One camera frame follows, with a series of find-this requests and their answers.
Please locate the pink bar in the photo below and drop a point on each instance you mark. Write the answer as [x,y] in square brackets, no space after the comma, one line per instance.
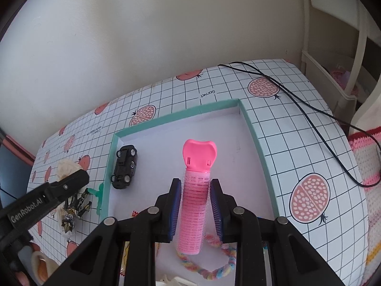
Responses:
[18,149]

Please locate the white shelf rack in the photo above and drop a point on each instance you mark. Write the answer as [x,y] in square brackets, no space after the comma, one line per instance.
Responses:
[333,74]

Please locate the pink white crochet blanket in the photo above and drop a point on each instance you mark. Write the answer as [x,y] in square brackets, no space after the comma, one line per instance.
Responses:
[370,161]

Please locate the teal cardboard box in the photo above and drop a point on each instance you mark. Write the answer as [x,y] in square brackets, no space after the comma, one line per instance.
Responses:
[232,143]

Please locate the pink hair roller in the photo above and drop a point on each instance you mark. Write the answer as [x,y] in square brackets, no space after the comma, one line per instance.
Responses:
[196,178]

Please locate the yellow snack packet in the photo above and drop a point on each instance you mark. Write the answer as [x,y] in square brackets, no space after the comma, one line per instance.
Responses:
[125,256]

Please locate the dark cabinet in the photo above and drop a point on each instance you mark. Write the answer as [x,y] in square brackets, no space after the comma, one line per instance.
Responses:
[12,178]

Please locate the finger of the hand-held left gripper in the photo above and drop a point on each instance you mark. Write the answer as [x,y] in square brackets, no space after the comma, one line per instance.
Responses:
[71,183]

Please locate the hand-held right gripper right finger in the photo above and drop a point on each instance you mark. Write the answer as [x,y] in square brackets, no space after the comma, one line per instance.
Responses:
[215,208]

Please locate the green plastic toy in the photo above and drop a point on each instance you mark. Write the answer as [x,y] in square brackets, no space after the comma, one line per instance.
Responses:
[97,198]

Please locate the black toy car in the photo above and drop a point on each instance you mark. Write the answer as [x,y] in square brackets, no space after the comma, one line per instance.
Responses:
[125,166]

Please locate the white plastic clip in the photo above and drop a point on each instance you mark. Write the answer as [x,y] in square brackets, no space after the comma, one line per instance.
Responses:
[175,282]

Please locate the person's left hand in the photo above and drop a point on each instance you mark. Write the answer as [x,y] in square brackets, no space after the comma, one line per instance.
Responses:
[40,266]

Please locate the black gold toy figure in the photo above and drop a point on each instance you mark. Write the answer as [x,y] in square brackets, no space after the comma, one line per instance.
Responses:
[79,207]

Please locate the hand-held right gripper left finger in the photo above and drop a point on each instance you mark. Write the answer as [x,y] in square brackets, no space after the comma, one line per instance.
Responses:
[175,208]

